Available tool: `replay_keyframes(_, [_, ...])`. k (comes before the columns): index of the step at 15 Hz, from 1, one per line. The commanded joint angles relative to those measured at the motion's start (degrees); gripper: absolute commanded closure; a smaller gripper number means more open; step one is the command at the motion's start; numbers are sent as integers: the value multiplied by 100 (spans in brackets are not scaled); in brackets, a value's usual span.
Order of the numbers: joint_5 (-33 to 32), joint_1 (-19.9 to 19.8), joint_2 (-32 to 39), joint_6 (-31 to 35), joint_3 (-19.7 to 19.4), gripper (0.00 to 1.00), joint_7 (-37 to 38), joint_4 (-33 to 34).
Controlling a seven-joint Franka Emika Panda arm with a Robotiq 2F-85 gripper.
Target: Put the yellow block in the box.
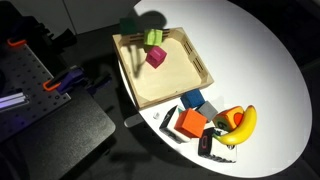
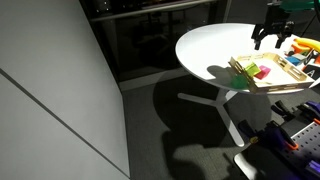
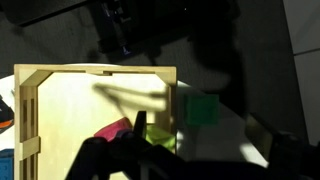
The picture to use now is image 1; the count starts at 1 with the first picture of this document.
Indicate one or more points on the green block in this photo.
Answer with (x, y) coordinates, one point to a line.
(128, 26)

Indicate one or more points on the magenta block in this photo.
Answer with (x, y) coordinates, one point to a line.
(156, 56)

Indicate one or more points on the wooden tray box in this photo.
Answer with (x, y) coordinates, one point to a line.
(166, 80)

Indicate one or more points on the white table base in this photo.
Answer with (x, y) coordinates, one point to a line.
(133, 120)

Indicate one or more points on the grey block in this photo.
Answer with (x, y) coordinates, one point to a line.
(207, 110)

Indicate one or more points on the orange block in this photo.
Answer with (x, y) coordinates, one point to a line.
(190, 122)

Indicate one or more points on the black white letter block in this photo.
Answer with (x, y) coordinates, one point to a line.
(170, 125)
(216, 149)

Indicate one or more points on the small white object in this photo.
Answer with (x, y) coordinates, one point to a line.
(156, 115)

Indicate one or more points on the aluminium extrusion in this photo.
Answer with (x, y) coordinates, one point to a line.
(13, 100)

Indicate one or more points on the purple clamp orange tip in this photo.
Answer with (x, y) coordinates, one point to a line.
(15, 42)
(70, 78)

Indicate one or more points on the yellow-green block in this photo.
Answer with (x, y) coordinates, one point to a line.
(153, 36)

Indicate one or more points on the black mat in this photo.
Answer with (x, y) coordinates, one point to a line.
(66, 133)

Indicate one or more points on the black pegboard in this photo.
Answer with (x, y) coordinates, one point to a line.
(30, 73)

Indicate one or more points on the blue block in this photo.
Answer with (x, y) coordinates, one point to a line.
(192, 98)

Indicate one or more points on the yellow banana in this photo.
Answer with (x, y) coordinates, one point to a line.
(240, 128)

